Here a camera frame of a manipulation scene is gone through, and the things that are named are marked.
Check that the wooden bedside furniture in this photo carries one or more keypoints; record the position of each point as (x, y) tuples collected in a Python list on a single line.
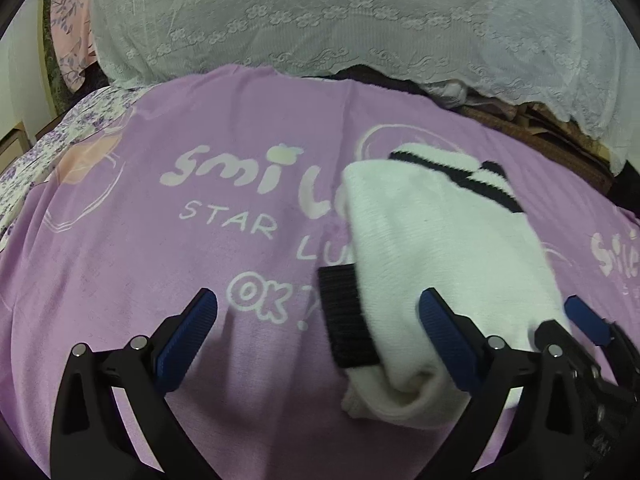
[(10, 150)]

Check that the white sweater with black trim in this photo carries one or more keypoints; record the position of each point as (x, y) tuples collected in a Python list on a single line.
[(440, 240)]

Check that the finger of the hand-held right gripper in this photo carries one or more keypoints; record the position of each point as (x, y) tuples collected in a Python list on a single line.
[(587, 317), (572, 340)]

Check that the brown woven mat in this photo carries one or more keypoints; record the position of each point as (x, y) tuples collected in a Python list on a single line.
[(550, 145)]

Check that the purple printed blanket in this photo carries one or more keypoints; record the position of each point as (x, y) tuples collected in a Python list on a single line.
[(175, 220)]

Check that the white lace cover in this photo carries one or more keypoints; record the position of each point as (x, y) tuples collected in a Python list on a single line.
[(325, 10)]

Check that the pink floral cloth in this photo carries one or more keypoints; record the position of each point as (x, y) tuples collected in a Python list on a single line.
[(70, 35)]

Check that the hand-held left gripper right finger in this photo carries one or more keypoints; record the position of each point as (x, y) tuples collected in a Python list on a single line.
[(450, 345)]

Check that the white quilted cloth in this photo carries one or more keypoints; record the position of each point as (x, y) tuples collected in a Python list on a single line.
[(447, 91)]

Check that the purple floral bed sheet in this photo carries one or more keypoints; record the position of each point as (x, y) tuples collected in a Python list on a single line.
[(65, 130)]

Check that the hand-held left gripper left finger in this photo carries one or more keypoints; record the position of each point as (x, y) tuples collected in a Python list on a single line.
[(187, 340)]

